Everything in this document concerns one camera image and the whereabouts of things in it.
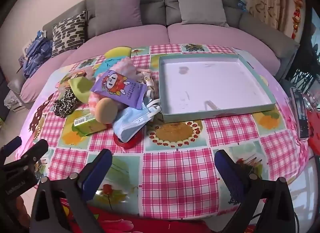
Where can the large grey cushion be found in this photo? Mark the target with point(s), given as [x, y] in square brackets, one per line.
[117, 10]

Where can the teal shallow cardboard tray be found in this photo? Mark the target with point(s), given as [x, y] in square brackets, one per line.
[212, 82]

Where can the red bag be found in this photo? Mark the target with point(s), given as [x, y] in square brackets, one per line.
[315, 133]

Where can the blue cloth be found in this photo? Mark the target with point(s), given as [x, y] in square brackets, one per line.
[242, 5]

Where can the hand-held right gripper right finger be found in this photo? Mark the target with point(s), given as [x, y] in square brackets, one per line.
[227, 171]

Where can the pink fluffy sock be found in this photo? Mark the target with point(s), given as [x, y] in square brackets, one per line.
[125, 67]
[91, 103]

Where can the grey sofa with pink cover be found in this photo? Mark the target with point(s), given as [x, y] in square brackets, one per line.
[200, 35]

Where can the small grey cushion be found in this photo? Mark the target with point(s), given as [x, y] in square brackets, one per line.
[200, 7]

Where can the blue face mask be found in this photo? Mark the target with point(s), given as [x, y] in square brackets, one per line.
[130, 123]

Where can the purple wet wipes packet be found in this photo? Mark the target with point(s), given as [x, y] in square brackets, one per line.
[117, 87]

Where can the red hanging ornament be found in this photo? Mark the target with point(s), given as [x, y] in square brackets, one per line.
[297, 15]

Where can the black spotted scrunchie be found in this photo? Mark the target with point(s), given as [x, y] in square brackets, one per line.
[65, 104]

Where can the black patterned cushion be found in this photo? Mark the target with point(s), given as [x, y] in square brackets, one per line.
[67, 32]

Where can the lime green cloth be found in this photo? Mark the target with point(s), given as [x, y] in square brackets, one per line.
[80, 87]

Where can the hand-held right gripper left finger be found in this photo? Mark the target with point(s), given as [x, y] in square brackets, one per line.
[97, 171]

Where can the window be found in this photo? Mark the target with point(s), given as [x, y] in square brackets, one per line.
[315, 35]

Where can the red round lid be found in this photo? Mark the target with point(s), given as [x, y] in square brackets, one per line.
[127, 145]

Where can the green tissue packet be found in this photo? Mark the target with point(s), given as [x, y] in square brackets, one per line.
[85, 125]

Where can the teal plastic box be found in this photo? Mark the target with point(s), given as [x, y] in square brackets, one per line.
[105, 65]

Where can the white plastic bag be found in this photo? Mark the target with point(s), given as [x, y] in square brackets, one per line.
[11, 100]

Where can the yellow sponge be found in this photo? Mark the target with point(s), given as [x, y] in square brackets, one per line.
[117, 52]

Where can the person's left hand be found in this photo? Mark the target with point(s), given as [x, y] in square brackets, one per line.
[22, 208]

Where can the blue checked clothing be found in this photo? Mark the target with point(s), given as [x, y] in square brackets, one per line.
[37, 52]

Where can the beige round puff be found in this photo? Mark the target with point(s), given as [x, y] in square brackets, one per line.
[106, 110]

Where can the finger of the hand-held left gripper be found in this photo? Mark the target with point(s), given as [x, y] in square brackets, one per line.
[12, 145]
[32, 151]

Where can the pink checkered tablecloth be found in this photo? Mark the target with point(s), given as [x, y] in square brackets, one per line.
[175, 178]

